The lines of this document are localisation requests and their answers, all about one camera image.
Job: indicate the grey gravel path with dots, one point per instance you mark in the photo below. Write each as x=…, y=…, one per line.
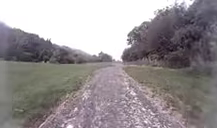
x=109, y=100

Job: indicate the green grass slope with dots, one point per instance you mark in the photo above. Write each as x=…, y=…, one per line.
x=162, y=80

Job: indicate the green grass field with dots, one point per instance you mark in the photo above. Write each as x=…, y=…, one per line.
x=39, y=80

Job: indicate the wood of tall dark trees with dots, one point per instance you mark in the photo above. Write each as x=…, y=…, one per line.
x=176, y=36

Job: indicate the robot's own part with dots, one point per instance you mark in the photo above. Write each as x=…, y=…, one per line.
x=69, y=126

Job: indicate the row of trees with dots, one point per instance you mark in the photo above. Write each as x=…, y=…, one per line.
x=29, y=48

